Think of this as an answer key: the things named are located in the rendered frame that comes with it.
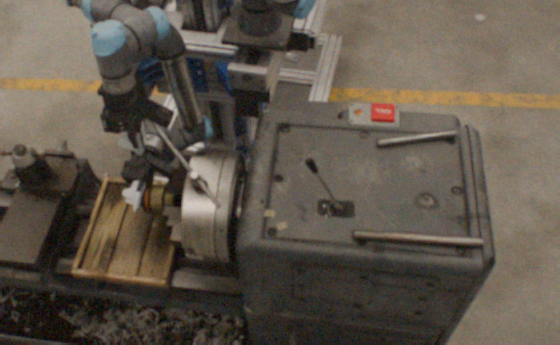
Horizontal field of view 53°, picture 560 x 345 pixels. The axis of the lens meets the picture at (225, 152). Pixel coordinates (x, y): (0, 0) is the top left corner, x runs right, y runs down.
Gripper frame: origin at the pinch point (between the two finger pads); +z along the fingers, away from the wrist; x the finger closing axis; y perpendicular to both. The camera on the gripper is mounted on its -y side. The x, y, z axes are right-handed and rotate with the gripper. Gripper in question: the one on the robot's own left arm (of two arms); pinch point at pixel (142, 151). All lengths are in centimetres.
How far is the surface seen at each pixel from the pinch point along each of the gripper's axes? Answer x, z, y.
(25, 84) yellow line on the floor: -164, 106, 146
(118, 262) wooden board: 3.1, 45.2, 14.8
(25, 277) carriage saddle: 14, 43, 40
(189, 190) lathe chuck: 2.5, 10.4, -11.6
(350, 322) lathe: 12, 49, -56
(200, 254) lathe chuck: 10.0, 27.2, -14.5
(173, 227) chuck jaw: 4.3, 24.0, -5.9
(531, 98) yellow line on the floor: -175, 104, -155
